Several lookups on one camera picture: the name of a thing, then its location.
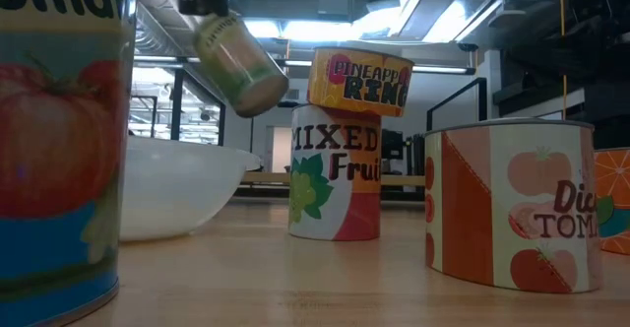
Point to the black cabinet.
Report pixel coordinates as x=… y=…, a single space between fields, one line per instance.
x=416 y=154

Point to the tall green oranges can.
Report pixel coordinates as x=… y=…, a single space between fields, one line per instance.
x=236 y=66

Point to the bright ceiling light panel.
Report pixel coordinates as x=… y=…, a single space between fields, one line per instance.
x=315 y=30

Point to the ribbed silver ventilation duct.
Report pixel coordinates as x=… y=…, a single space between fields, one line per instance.
x=147 y=36

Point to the grey ceiling box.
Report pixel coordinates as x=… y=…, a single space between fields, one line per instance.
x=334 y=2

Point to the teal oranges can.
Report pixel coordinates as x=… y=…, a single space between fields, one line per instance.
x=615 y=184

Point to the black monitor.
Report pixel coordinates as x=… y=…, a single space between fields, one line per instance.
x=392 y=145

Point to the tomato can blue label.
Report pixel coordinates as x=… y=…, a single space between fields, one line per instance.
x=59 y=145

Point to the diced tomatoes can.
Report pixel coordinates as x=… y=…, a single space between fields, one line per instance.
x=512 y=209

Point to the white bowl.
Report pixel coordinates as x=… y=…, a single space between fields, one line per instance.
x=172 y=189

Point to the mixed fruit can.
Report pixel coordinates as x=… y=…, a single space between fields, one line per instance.
x=334 y=179

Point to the yellow pineapple rings can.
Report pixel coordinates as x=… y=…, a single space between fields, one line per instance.
x=359 y=83

